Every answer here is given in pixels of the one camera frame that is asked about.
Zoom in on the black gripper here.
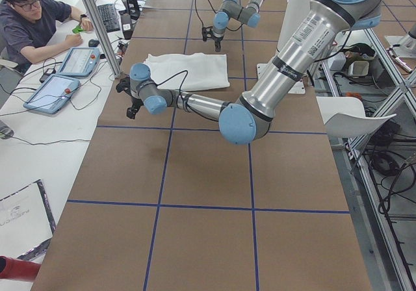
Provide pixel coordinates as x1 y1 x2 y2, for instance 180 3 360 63
213 36 224 52
126 95 143 119

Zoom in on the white long-sleeve printed shirt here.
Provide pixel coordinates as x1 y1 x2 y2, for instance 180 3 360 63
144 53 229 92

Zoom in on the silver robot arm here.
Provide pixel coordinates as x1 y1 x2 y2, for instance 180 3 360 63
117 0 382 145
211 0 264 52

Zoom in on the upper blue teach pendant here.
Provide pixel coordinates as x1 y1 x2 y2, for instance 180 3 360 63
57 47 100 78

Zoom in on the blue teach pendant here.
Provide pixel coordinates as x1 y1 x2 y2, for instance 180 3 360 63
23 74 80 114
57 47 100 78

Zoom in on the black computer mouse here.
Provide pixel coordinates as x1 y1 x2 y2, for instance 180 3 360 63
88 39 99 47

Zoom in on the lower blue teach pendant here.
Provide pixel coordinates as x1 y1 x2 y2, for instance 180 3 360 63
23 74 80 114

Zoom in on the black power adapter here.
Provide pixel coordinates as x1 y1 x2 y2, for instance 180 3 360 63
39 68 56 83

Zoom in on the green plastic tool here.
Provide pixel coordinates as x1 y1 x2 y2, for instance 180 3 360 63
72 25 85 34

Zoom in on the black keyboard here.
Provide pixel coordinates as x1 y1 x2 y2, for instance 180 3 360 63
97 4 120 32

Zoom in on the seated person dark shirt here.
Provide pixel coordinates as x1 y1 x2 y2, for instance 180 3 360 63
1 0 93 73

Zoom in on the white plastic bag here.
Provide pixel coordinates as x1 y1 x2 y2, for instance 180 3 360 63
1 179 56 260

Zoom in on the red cylinder object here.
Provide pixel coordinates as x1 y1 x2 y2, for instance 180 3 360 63
1 256 41 282

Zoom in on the aluminium frame post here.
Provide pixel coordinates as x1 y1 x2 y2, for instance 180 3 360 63
82 0 122 79

